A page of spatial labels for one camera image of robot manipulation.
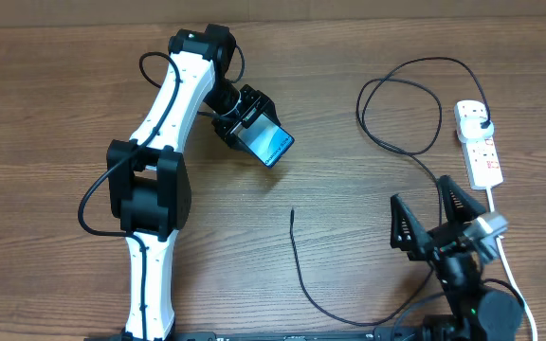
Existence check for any white power strip cord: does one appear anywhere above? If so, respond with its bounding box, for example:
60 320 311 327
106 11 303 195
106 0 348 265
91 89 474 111
484 187 539 341

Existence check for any blue-screen smartphone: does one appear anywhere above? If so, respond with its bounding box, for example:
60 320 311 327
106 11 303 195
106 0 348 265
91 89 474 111
236 114 295 168

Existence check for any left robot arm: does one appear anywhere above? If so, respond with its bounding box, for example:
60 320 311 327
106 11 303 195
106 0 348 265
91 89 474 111
106 24 294 340

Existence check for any black USB charging cable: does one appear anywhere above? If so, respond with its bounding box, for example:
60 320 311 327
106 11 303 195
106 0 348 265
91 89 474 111
289 56 493 328

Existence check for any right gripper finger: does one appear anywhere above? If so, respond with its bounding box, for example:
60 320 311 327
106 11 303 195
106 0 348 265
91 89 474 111
390 194 432 254
437 175 486 223

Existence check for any white power strip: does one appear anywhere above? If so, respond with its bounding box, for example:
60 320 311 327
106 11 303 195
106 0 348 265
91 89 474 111
454 99 503 190

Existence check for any white USB wall charger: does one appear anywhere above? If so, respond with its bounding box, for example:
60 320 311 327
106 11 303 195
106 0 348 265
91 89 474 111
457 117 495 143

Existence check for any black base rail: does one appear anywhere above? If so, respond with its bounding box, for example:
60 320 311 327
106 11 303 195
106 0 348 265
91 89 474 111
82 325 445 341

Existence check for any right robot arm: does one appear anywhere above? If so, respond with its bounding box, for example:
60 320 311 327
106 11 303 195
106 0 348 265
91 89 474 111
391 175 525 340

